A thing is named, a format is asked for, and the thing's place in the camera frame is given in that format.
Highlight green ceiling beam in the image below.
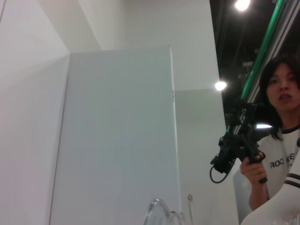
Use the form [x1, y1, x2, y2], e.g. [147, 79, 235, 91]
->
[240, 0, 300, 100]

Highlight large round ceiling light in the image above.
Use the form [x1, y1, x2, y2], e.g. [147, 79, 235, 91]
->
[233, 0, 251, 12]

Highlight person's hand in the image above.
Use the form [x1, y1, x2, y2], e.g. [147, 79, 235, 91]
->
[239, 151, 268, 186]

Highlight black handheld teleoperation controller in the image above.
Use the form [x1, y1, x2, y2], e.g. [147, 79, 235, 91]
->
[209, 99, 275, 185]

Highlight person in white t-shirt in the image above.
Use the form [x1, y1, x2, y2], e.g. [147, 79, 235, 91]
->
[259, 57, 300, 204]

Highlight clear transparent glasses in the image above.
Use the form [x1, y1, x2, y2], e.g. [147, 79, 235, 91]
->
[143, 198, 186, 225]

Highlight white partition board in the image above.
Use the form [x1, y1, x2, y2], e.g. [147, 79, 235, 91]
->
[49, 44, 181, 225]

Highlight small round ceiling light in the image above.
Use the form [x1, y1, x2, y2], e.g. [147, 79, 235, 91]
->
[214, 81, 228, 91]

